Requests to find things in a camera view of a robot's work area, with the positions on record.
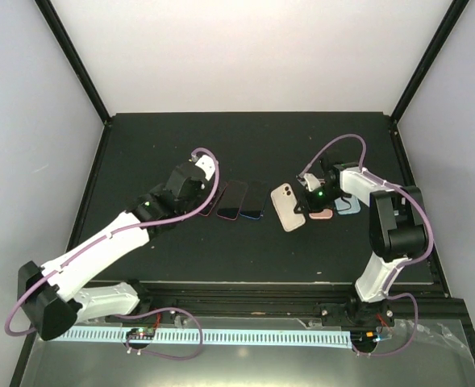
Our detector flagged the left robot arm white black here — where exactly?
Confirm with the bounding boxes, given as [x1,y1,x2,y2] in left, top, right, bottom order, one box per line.
[4,156,219,340]

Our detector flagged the pink cased phone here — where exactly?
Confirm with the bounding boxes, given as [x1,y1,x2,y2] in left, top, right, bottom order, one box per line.
[309,208,334,220]

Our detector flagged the left rear black frame post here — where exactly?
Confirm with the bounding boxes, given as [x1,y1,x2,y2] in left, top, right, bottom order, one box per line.
[35,0,110,124]

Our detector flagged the light blue phone case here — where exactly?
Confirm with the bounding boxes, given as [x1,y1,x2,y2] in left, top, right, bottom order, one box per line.
[334,196,360,215]

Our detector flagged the right small circuit board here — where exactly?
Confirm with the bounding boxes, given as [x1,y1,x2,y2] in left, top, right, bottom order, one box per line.
[359,331,392,343]

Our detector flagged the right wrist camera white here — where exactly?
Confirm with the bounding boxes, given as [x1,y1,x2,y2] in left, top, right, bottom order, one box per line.
[298,173,324,192]

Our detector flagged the blue phone black screen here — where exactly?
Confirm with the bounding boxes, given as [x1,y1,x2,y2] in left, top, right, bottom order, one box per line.
[240,181,269,220]

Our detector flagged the left small circuit board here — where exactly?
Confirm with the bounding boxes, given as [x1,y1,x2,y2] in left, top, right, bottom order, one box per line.
[126,327,155,340]

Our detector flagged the pink phone case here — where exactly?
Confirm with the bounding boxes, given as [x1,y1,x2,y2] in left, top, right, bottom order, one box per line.
[270,183,306,232]

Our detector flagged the right rear black frame post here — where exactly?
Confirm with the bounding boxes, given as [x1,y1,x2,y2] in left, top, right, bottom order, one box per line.
[390,0,469,123]

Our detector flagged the black phone pink edge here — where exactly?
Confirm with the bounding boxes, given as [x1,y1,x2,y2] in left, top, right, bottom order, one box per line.
[216,181,248,221]

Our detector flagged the dark pink phone black screen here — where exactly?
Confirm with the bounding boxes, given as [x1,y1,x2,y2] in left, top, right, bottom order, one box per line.
[199,181,227,217]

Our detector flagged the small circuit board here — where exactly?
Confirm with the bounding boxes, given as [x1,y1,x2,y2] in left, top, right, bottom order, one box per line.
[126,327,155,340]
[359,331,392,343]

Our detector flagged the black frame post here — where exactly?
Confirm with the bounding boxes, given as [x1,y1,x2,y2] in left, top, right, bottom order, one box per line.
[390,0,469,123]
[35,0,110,124]

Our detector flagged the white slotted cable duct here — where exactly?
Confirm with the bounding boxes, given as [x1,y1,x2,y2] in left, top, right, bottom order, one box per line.
[55,326,352,349]

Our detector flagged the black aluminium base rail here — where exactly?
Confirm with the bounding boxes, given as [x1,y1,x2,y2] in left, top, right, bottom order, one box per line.
[111,281,448,323]

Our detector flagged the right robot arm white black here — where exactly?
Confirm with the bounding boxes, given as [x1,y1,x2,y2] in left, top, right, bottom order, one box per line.
[295,163,434,327]

